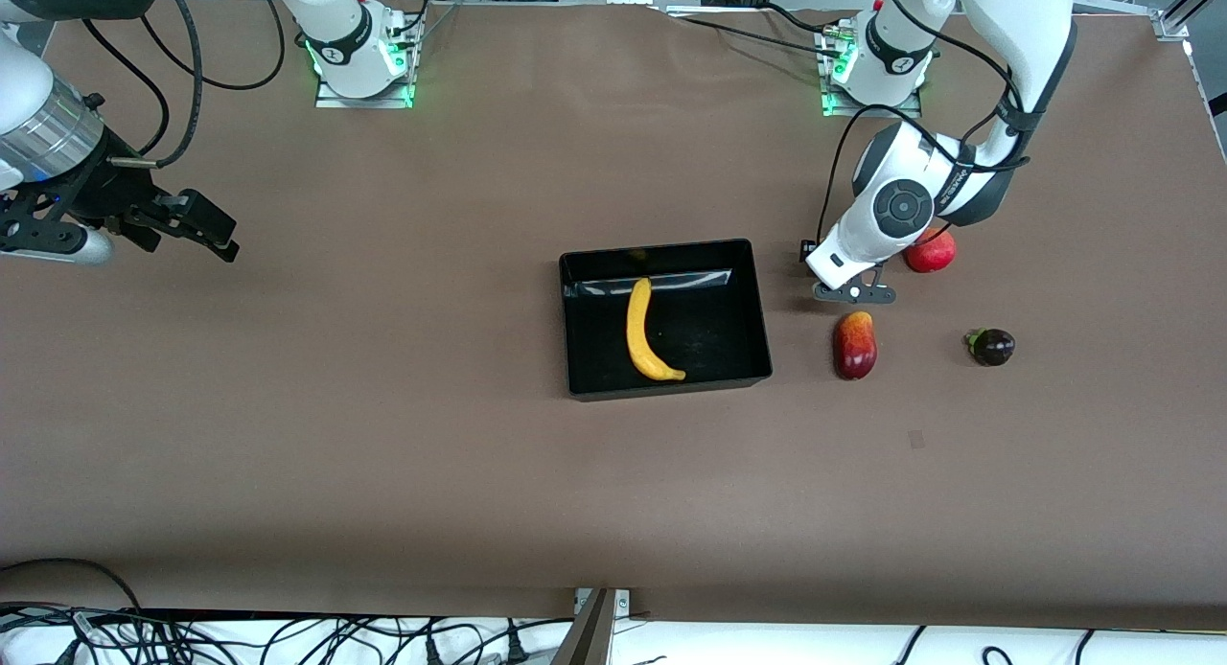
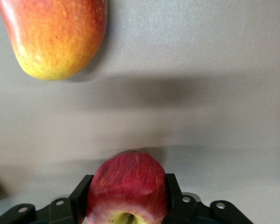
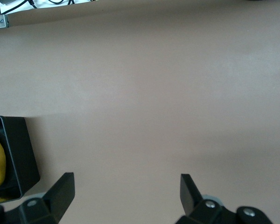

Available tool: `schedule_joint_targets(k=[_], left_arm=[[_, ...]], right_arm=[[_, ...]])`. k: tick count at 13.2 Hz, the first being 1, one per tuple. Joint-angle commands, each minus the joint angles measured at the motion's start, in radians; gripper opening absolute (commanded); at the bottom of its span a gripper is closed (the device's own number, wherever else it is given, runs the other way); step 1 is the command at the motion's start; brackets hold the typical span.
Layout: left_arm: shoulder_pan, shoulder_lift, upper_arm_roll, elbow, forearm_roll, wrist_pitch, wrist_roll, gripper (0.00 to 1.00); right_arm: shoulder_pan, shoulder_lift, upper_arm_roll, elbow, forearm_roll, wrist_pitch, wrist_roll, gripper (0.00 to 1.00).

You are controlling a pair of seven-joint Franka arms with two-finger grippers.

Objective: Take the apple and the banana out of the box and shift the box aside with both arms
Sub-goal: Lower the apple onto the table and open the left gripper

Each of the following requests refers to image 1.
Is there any black plastic tray box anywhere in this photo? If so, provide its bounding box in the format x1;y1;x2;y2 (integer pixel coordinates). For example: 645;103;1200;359
559;239;774;401

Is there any yellow banana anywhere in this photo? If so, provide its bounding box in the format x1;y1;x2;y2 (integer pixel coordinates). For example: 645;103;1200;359
626;278;687;382

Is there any red pomegranate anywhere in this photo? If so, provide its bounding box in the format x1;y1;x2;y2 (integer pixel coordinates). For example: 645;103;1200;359
903;226;958;274

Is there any red yellow mango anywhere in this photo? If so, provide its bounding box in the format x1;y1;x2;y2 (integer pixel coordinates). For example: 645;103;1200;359
832;310;879;381

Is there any dark purple mangosteen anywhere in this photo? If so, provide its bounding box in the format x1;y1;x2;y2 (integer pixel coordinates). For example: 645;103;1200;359
964;328;1016;367

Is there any aluminium corner profile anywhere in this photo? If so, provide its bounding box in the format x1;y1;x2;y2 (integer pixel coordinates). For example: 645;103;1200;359
1155;0;1227;41

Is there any grey slanted bar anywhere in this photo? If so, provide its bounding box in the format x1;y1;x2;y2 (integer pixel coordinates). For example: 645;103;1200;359
551;588;616;665

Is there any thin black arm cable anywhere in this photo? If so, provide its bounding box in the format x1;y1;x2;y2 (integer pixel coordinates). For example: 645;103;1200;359
81;15;172;156

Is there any looping black arm cable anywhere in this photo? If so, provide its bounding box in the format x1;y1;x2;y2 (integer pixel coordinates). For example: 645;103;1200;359
187;0;288;91

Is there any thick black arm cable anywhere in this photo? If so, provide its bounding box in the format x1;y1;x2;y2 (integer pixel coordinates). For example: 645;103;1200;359
107;0;205;170

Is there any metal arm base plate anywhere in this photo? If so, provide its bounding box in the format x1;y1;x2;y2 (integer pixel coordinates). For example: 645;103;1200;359
314;9;423;110
818;18;926;120

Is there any long black table cable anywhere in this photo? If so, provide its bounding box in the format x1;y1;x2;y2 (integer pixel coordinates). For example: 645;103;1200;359
661;9;845;55

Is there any short black table cable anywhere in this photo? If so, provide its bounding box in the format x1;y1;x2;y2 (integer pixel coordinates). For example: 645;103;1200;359
757;1;830;32

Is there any arched black floor cable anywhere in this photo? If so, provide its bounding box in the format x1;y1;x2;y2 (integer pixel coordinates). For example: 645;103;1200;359
0;558;143;613

